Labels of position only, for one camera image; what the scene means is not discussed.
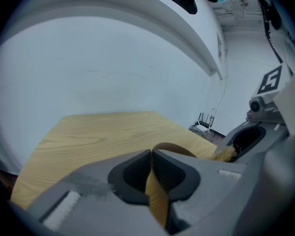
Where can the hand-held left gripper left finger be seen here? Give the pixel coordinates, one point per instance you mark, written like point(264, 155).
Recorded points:
point(93, 200)

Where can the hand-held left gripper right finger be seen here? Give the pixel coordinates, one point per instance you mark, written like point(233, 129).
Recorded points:
point(206, 181)

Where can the green white wall poster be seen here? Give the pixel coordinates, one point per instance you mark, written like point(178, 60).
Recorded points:
point(219, 49)

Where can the black router with antennas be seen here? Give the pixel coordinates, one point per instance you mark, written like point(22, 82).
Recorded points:
point(206, 122)

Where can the wooden bowl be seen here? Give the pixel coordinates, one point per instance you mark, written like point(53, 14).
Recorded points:
point(156, 200)

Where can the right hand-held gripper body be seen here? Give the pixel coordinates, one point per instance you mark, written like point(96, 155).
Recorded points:
point(270, 82)

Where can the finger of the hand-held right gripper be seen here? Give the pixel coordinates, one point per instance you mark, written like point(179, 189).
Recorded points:
point(273, 136)
point(229, 136)

